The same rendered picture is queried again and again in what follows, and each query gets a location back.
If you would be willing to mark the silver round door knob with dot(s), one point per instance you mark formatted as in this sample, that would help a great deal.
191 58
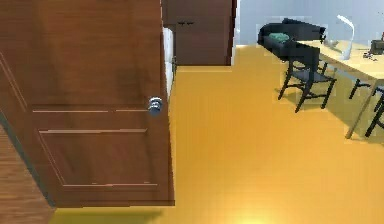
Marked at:
155 105

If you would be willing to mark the white appliance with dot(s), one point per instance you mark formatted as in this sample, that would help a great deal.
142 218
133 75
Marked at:
168 56

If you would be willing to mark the dark brown wooden cupboard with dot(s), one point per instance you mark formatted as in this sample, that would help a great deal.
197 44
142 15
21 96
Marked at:
203 36

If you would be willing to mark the brown wooden room door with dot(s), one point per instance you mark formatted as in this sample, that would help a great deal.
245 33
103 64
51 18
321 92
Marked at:
93 83

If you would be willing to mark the green cushion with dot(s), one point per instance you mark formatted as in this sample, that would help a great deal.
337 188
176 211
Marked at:
279 37

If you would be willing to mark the black wooden chair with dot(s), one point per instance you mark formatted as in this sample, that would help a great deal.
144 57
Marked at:
376 110
308 75

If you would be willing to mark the black sofa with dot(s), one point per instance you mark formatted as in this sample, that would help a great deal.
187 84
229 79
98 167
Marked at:
293 33

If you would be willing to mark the white desk lamp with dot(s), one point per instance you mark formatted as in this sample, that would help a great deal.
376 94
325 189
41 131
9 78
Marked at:
348 36

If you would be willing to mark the light wooden table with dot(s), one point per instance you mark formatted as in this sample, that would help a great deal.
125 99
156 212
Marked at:
360 65

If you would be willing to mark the small dark box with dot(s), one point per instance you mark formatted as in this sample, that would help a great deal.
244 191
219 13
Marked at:
377 47

